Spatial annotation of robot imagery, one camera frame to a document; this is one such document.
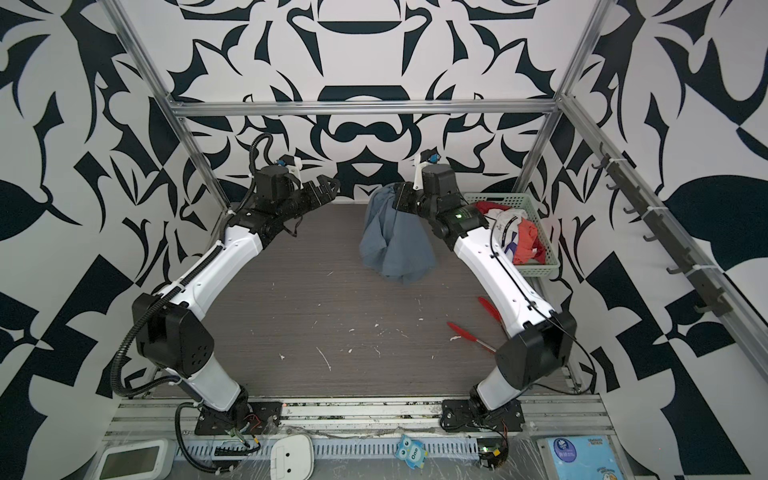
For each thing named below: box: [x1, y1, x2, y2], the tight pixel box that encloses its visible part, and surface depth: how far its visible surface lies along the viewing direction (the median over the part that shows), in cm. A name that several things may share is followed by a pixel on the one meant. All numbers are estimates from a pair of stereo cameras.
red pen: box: [446, 296, 502, 353], surface depth 91 cm
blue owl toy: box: [395, 434, 429, 470], surface depth 70 cm
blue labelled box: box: [546, 434, 623, 480], surface depth 66 cm
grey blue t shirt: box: [360, 183, 437, 283], surface depth 83 cm
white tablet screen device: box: [98, 440, 169, 480], surface depth 67 cm
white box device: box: [270, 434, 314, 480], surface depth 68 cm
